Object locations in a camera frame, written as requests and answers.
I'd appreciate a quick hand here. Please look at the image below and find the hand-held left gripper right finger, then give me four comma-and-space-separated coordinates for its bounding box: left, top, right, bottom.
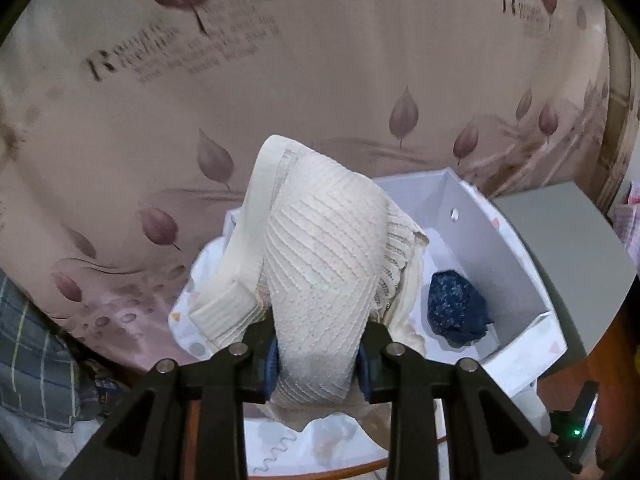
355, 322, 571, 480

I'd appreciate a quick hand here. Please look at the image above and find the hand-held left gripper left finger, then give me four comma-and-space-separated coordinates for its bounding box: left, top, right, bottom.
65, 322, 281, 480

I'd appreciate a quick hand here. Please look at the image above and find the cream knitted underwear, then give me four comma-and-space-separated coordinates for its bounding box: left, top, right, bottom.
187, 134, 431, 433

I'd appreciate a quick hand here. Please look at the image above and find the dark blue speckled underwear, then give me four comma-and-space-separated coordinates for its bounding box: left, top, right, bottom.
426, 270, 496, 346

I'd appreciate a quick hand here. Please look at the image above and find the white shoe box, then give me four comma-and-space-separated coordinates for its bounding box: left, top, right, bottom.
220, 169, 568, 401

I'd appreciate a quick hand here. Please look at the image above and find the white dotted cover sheet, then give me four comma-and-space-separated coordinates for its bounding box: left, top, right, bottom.
170, 240, 551, 476

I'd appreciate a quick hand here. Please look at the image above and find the grey box lid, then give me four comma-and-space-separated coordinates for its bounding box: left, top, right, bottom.
492, 181, 638, 371

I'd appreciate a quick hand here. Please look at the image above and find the blue snack packet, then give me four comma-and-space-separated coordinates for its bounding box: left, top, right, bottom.
82, 360, 131, 401

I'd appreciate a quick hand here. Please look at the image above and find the pink checked cloth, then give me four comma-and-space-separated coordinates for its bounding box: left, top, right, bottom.
612, 182, 640, 256

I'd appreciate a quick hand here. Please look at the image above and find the grey plaid cloth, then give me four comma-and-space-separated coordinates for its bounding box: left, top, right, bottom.
0, 270, 83, 431

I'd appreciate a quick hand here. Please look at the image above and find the leaf print curtain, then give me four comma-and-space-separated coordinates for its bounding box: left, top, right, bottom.
0, 0, 616, 376

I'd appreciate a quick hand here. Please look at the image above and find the wooden frame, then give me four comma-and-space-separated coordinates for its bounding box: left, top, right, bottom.
597, 7, 633, 211

